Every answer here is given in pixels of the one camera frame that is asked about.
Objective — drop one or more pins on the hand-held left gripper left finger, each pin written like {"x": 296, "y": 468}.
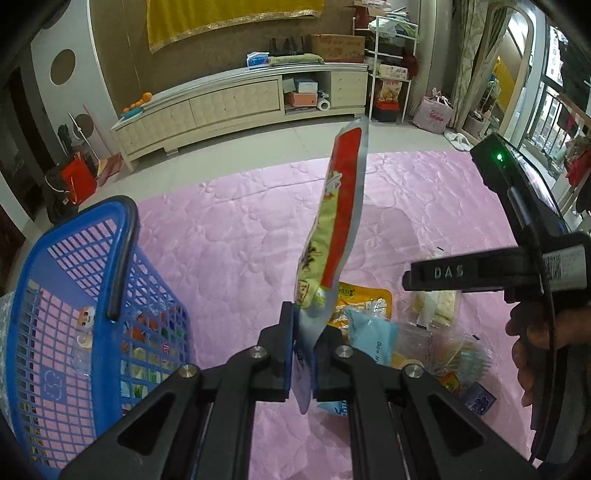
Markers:
{"x": 290, "y": 350}

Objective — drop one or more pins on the brown cardboard box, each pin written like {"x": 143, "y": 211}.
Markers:
{"x": 337, "y": 47}

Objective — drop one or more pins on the small blue snack packet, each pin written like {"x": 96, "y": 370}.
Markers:
{"x": 479, "y": 399}

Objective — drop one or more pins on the black bag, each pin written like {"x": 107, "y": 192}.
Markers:
{"x": 60, "y": 198}

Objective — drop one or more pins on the pink quilted blanket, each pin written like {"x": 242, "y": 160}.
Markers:
{"x": 240, "y": 221}

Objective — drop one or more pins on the white mop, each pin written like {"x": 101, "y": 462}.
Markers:
{"x": 83, "y": 136}

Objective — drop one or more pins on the cream low cabinet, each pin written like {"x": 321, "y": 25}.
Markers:
{"x": 217, "y": 110}

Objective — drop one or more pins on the clear pale cracker packet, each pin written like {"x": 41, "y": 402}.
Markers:
{"x": 436, "y": 307}

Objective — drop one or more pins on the orange box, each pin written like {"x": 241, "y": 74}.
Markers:
{"x": 300, "y": 98}

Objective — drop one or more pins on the red and white box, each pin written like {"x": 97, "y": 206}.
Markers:
{"x": 369, "y": 11}

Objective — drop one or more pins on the yellow cloth cover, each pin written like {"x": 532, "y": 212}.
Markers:
{"x": 221, "y": 23}

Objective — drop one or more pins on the clear cartoon snack packet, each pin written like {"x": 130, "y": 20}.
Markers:
{"x": 86, "y": 323}

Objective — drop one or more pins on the red and yellow snack packet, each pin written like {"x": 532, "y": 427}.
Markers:
{"x": 341, "y": 194}

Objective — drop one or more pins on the pink bag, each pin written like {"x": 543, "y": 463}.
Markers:
{"x": 433, "y": 113}

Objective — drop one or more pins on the blue tissue box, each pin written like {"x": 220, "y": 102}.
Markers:
{"x": 257, "y": 60}

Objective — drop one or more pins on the blue plastic basket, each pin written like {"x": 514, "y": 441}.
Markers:
{"x": 97, "y": 240}

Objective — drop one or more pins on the wooden drying rack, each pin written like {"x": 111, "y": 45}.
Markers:
{"x": 577, "y": 138}

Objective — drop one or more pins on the green folded cloth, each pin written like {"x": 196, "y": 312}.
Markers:
{"x": 295, "y": 60}

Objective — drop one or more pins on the light blue snack packet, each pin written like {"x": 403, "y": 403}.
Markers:
{"x": 371, "y": 337}

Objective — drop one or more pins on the beige patterned curtain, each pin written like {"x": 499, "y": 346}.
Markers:
{"x": 468, "y": 60}

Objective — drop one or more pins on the white slippers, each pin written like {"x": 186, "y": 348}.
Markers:
{"x": 458, "y": 140}

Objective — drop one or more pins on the blue fruit bowl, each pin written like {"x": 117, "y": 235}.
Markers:
{"x": 131, "y": 113}

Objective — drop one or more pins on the yellow foil snack packet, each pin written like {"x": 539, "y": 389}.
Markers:
{"x": 364, "y": 297}

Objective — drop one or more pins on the person's right hand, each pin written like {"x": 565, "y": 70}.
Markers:
{"x": 531, "y": 332}

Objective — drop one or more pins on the pile of oranges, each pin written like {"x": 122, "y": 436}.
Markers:
{"x": 138, "y": 102}

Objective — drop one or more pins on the white paper roll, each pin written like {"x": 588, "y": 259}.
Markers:
{"x": 324, "y": 104}

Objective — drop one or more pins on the black router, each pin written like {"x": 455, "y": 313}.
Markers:
{"x": 282, "y": 47}

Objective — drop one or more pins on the brown round wall disc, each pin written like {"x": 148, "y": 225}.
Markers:
{"x": 63, "y": 67}

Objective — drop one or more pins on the arched standing mirror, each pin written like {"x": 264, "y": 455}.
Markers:
{"x": 503, "y": 74}

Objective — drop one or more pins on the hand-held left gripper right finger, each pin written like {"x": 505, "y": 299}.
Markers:
{"x": 330, "y": 369}

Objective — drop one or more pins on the red bag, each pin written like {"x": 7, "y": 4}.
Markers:
{"x": 79, "y": 180}

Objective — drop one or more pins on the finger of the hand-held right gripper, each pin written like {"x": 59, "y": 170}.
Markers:
{"x": 461, "y": 272}

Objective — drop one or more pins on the dark wooden door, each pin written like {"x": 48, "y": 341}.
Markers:
{"x": 18, "y": 152}

